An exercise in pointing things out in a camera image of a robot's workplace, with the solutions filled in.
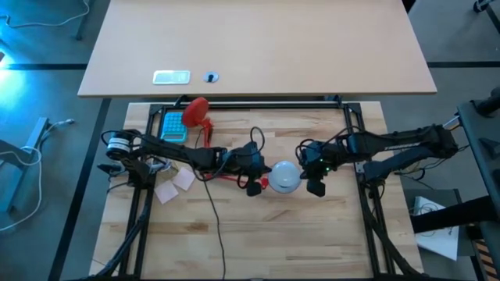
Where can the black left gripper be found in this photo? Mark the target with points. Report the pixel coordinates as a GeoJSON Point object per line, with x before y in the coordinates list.
{"type": "Point", "coordinates": [246, 162]}

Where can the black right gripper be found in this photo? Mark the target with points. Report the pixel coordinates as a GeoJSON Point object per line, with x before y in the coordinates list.
{"type": "Point", "coordinates": [318, 160]}

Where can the white lightbulb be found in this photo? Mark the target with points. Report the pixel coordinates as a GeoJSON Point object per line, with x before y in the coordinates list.
{"type": "Point", "coordinates": [285, 177]}

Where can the red desk lamp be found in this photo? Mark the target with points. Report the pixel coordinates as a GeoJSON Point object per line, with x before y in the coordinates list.
{"type": "Point", "coordinates": [195, 111]}

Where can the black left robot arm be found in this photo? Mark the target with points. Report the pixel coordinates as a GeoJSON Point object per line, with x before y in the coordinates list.
{"type": "Point", "coordinates": [176, 152]}

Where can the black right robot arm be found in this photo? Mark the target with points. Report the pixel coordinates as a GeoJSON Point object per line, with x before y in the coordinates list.
{"type": "Point", "coordinates": [390, 142]}

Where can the blue calculator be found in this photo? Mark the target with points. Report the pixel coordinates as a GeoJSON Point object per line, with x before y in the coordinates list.
{"type": "Point", "coordinates": [173, 129]}

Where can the white paper notes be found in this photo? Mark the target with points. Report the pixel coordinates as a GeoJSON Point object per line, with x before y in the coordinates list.
{"type": "Point", "coordinates": [166, 192]}

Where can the beige desk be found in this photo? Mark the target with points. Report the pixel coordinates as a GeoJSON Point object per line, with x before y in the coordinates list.
{"type": "Point", "coordinates": [254, 39]}

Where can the white paper sheet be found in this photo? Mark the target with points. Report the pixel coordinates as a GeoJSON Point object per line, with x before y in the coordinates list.
{"type": "Point", "coordinates": [439, 240]}

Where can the black crossbeam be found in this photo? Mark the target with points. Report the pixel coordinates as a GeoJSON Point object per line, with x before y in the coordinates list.
{"type": "Point", "coordinates": [453, 216]}

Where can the yellow black striped tape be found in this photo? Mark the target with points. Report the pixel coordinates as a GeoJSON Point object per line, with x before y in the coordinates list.
{"type": "Point", "coordinates": [487, 259]}

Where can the grey table leg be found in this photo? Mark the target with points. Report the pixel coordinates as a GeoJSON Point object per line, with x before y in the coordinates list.
{"type": "Point", "coordinates": [27, 152]}

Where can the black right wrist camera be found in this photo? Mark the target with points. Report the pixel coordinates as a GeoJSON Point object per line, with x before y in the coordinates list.
{"type": "Point", "coordinates": [315, 188]}

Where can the black aluminium frame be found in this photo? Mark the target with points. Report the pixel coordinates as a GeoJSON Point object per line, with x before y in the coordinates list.
{"type": "Point", "coordinates": [273, 105]}

